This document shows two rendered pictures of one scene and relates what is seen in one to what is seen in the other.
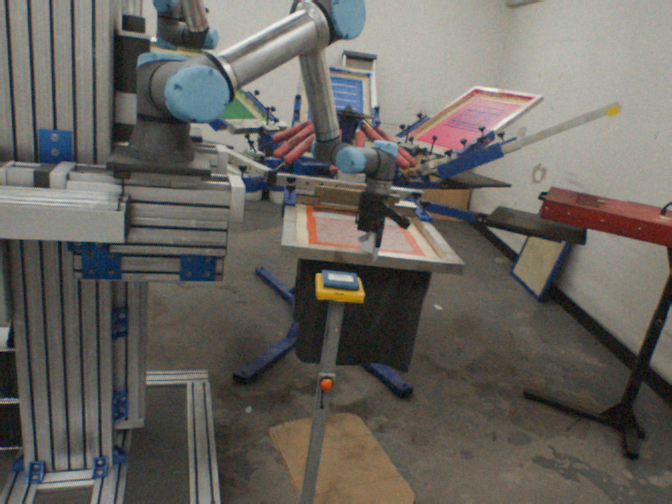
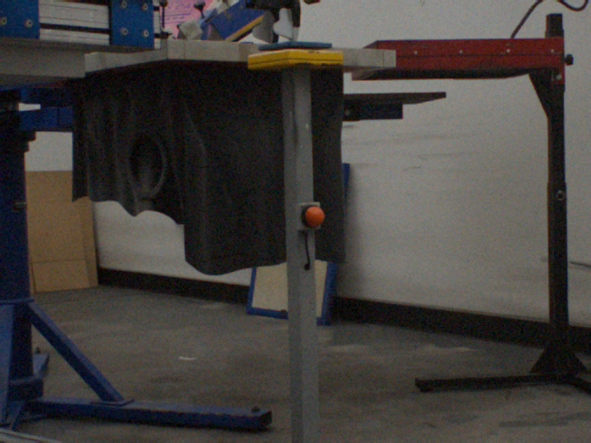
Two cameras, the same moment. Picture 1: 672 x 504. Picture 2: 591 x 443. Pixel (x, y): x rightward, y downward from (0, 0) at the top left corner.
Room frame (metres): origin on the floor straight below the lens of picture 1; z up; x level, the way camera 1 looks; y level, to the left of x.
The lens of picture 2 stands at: (-0.50, 1.09, 0.75)
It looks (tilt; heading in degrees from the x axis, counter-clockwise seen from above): 3 degrees down; 329
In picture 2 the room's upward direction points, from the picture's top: 2 degrees counter-clockwise
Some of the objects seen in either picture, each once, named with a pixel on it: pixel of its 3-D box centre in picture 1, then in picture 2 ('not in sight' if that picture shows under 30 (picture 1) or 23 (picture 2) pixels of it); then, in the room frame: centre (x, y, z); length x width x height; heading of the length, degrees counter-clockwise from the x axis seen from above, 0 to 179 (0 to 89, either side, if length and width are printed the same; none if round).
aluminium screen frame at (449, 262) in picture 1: (360, 224); (186, 69); (1.92, -0.07, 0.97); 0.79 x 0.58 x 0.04; 7
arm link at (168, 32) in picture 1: (171, 34); not in sight; (1.97, 0.70, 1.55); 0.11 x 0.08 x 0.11; 85
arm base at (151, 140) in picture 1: (162, 135); not in sight; (1.23, 0.45, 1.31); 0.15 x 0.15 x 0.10
